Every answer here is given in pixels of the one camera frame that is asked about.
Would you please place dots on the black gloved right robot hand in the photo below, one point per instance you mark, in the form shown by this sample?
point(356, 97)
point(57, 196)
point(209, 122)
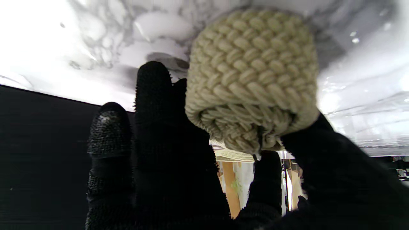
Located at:
point(172, 166)

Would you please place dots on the black belt storage box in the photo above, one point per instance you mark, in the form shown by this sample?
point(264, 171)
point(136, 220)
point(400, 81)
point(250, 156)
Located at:
point(44, 159)

